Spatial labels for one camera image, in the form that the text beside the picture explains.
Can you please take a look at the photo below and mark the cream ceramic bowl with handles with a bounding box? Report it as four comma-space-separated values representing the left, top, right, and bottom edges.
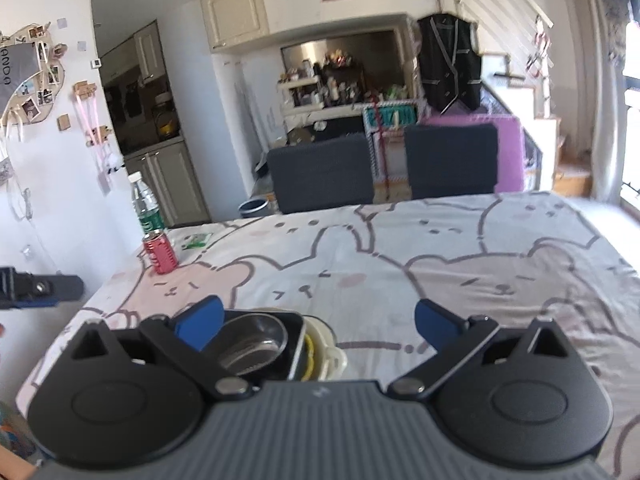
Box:
260, 307, 348, 383

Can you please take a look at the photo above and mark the red drink can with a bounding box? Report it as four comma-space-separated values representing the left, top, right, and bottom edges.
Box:
142, 229, 179, 276

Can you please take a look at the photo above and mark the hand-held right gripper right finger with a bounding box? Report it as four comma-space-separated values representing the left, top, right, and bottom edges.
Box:
385, 299, 571, 401

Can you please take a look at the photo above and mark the clear water bottle green label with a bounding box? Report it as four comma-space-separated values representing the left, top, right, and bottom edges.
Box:
128, 171, 166, 236

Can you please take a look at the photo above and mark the dark grey chair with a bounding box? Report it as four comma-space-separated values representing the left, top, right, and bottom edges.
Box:
404, 122, 500, 201
267, 132, 376, 215

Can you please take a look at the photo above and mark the cartoon printed tablecloth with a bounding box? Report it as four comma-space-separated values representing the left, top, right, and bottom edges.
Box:
15, 192, 640, 480

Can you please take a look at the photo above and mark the black jacket with white trim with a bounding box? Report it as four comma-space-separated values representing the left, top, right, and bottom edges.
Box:
416, 14, 483, 113

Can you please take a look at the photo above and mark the photo wall decoration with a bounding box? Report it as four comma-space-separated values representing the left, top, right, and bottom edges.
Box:
0, 22, 68, 128

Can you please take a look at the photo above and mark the cream wall cabinet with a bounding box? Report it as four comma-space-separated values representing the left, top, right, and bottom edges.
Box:
200, 0, 271, 53

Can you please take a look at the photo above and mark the cluttered white shelf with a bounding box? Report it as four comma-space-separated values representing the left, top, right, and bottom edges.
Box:
277, 47, 368, 126

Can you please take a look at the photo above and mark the teal crate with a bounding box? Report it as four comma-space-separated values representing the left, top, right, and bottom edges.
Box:
362, 100, 426, 133

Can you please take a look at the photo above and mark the window curtain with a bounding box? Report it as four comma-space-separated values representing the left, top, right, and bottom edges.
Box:
575, 0, 631, 206

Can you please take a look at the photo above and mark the grey kitchen base cabinet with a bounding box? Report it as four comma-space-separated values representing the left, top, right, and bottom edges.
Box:
122, 140, 211, 228

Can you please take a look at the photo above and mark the grey trash bin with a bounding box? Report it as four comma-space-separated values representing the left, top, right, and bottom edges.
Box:
237, 199, 273, 218

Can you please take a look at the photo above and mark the rectangular steel container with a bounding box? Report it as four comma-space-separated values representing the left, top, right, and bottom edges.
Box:
215, 310, 308, 383

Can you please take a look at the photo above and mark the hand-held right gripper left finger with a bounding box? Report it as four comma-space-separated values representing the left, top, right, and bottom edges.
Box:
70, 295, 251, 403

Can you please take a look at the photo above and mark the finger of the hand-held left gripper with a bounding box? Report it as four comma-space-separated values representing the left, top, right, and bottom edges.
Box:
0, 267, 85, 311

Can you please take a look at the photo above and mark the round steel bowl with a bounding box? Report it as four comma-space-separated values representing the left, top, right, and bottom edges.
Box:
210, 312, 289, 378

